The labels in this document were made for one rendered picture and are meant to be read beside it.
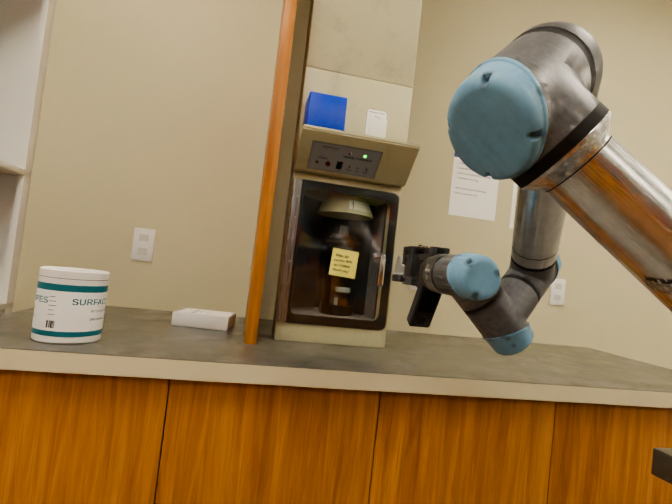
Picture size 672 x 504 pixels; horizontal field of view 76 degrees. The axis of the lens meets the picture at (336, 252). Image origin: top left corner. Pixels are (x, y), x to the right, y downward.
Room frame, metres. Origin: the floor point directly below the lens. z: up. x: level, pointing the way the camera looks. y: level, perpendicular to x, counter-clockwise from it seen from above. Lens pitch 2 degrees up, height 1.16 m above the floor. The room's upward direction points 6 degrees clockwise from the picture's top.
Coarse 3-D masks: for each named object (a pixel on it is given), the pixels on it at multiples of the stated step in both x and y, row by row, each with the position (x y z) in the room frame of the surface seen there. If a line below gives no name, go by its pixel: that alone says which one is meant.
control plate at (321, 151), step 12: (312, 144) 1.12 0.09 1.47; (324, 144) 1.13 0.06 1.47; (336, 144) 1.13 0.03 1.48; (312, 156) 1.15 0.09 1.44; (324, 156) 1.15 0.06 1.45; (336, 156) 1.15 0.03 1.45; (348, 156) 1.16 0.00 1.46; (360, 156) 1.16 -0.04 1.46; (372, 156) 1.16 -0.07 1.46; (312, 168) 1.18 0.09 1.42; (324, 168) 1.18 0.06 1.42; (348, 168) 1.18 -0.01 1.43; (360, 168) 1.19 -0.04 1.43; (372, 168) 1.19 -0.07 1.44
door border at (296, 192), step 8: (296, 184) 1.19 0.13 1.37; (296, 192) 1.19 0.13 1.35; (296, 200) 1.19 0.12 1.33; (296, 208) 1.19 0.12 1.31; (296, 216) 1.19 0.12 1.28; (296, 224) 1.19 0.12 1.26; (288, 232) 1.19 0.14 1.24; (288, 248) 1.19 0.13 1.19; (288, 256) 1.19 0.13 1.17; (288, 264) 1.19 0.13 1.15; (288, 272) 1.19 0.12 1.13; (288, 280) 1.19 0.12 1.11; (280, 288) 1.19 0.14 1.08; (288, 288) 1.19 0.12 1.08; (288, 296) 1.19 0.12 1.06; (280, 304) 1.19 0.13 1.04; (280, 312) 1.19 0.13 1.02; (280, 320) 1.19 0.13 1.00
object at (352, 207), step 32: (320, 192) 1.21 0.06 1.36; (352, 192) 1.22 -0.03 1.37; (384, 192) 1.24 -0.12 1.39; (320, 224) 1.21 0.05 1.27; (352, 224) 1.23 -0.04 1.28; (384, 224) 1.24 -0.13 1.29; (320, 256) 1.21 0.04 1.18; (320, 288) 1.21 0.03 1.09; (352, 288) 1.23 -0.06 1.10; (384, 288) 1.25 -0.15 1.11; (288, 320) 1.20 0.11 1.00; (320, 320) 1.21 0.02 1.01; (352, 320) 1.23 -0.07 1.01; (384, 320) 1.25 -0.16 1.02
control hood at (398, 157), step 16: (304, 128) 1.09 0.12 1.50; (320, 128) 1.10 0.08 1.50; (304, 144) 1.12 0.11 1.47; (352, 144) 1.13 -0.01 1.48; (368, 144) 1.13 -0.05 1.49; (384, 144) 1.14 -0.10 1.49; (400, 144) 1.14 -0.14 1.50; (416, 144) 1.15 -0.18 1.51; (304, 160) 1.16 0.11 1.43; (384, 160) 1.17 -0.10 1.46; (400, 160) 1.18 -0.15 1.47; (336, 176) 1.21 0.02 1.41; (352, 176) 1.20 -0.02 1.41; (384, 176) 1.21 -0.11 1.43; (400, 176) 1.21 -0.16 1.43
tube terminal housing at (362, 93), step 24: (312, 72) 1.21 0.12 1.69; (336, 72) 1.22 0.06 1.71; (360, 96) 1.23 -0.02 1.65; (384, 96) 1.25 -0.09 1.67; (408, 96) 1.26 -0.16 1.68; (360, 120) 1.24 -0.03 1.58; (408, 120) 1.26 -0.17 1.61; (288, 192) 1.30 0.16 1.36; (288, 216) 1.20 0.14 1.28; (288, 336) 1.21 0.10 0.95; (312, 336) 1.22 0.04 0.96; (336, 336) 1.24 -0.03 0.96; (360, 336) 1.25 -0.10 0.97; (384, 336) 1.26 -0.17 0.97
